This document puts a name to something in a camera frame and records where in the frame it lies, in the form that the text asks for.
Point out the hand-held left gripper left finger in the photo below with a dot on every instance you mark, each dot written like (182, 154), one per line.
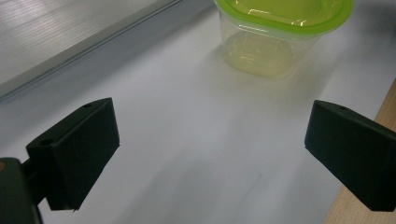
(74, 158)

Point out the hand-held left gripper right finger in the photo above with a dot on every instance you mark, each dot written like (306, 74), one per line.
(351, 155)

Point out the green container lid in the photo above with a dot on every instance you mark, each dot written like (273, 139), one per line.
(311, 28)

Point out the clear plastic container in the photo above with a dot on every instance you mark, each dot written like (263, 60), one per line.
(258, 53)

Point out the silver metal flat case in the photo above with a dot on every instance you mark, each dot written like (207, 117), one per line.
(46, 34)

